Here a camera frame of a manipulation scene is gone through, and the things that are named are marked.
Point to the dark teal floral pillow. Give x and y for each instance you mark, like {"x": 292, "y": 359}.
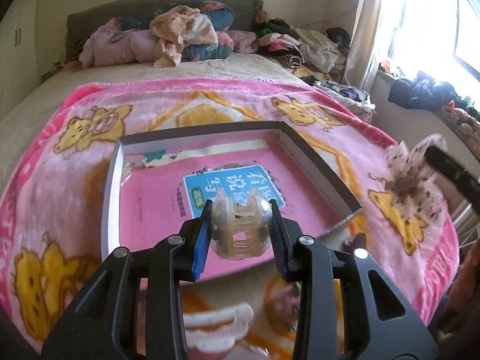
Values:
{"x": 217, "y": 44}

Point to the cream window curtain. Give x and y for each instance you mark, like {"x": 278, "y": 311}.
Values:
{"x": 360, "y": 70}

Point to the dark green bed headboard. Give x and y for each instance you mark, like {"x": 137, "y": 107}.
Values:
{"x": 82, "y": 24}

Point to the clothes basket by bed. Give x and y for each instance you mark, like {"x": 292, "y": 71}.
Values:
{"x": 355, "y": 100}

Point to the white claw hair clip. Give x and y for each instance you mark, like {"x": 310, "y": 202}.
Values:
{"x": 217, "y": 331}

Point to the shallow dark cardboard box tray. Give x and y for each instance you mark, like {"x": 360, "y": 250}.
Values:
{"x": 319, "y": 165}

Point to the pink folded quilt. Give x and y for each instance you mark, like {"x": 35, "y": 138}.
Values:
{"x": 110, "y": 46}

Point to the floral beige crumpled cloth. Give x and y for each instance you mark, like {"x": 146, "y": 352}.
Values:
{"x": 174, "y": 29}

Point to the sparkly beige bow hair clip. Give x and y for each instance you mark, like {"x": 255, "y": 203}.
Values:
{"x": 412, "y": 181}

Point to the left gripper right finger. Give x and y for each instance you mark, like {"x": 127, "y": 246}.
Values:
{"x": 349, "y": 307}

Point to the dark clothes on windowsill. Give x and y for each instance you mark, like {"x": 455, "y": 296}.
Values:
{"x": 426, "y": 93}

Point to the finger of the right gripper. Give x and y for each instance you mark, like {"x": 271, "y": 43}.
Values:
{"x": 440, "y": 161}

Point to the pink book with blue label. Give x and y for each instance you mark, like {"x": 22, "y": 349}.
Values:
{"x": 159, "y": 193}

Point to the pile of mixed clothes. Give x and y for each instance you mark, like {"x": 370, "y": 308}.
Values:
{"x": 294, "y": 48}

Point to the pearl beige claw hair clip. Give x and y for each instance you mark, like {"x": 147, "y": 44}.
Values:
{"x": 240, "y": 231}

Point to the pink bear print blanket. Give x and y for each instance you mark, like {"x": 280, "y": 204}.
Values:
{"x": 60, "y": 154}

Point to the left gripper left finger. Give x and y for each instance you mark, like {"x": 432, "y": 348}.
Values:
{"x": 130, "y": 308}

